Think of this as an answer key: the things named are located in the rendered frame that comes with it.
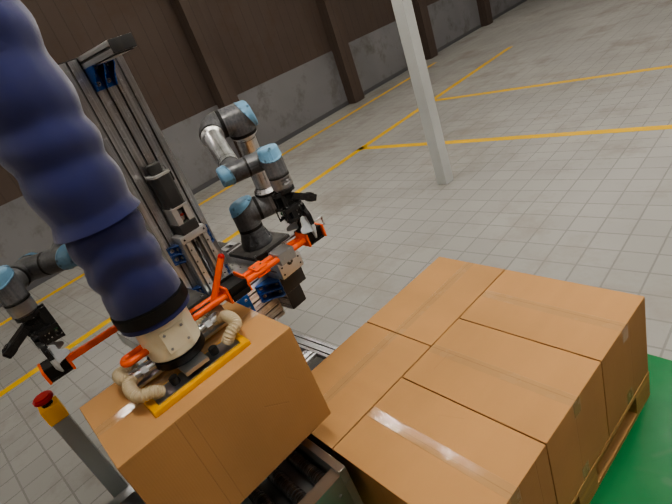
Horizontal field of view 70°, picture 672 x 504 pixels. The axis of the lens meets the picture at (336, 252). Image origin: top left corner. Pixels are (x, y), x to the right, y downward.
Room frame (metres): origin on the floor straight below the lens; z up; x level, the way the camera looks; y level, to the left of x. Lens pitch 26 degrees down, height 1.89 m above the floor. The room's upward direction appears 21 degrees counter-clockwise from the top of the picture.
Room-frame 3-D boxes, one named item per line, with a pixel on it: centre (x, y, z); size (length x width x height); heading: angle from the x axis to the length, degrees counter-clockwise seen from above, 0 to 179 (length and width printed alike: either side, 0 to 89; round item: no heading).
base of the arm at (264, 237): (2.13, 0.33, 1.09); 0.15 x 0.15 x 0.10
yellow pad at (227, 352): (1.22, 0.52, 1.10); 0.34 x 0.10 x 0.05; 123
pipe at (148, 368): (1.30, 0.57, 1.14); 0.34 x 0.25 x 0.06; 123
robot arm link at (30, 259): (1.47, 0.91, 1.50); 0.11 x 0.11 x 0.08; 80
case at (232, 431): (1.28, 0.58, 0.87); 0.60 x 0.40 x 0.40; 124
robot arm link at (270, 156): (1.62, 0.09, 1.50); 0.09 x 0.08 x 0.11; 12
